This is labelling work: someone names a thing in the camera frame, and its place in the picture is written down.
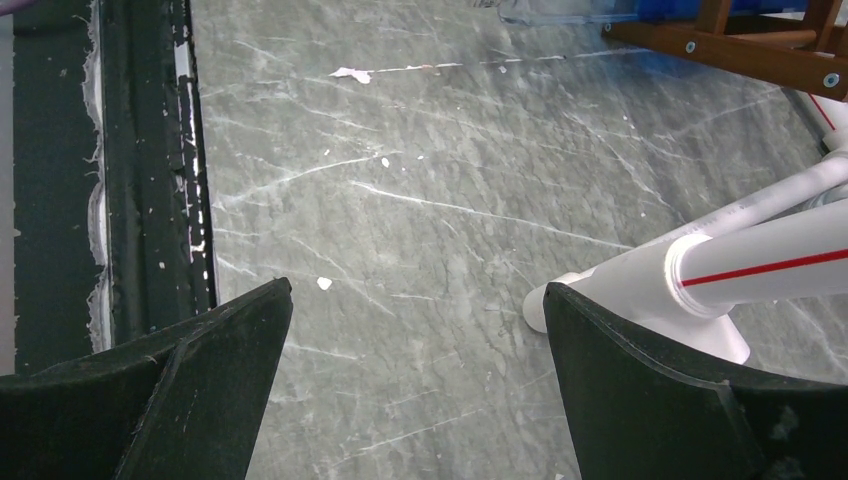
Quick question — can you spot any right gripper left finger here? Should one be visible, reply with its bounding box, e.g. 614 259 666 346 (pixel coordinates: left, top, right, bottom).
1 278 293 479

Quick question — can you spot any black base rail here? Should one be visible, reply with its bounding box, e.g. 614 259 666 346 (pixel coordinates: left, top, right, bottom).
1 1 217 375

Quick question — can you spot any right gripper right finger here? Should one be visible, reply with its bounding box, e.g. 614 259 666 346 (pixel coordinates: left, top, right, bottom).
543 283 847 479

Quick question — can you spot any brown wooden wine rack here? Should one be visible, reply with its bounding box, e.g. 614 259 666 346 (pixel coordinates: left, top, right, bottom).
602 1 847 102

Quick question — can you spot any white PVC pipe frame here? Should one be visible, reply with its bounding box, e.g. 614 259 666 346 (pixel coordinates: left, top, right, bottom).
558 93 847 364

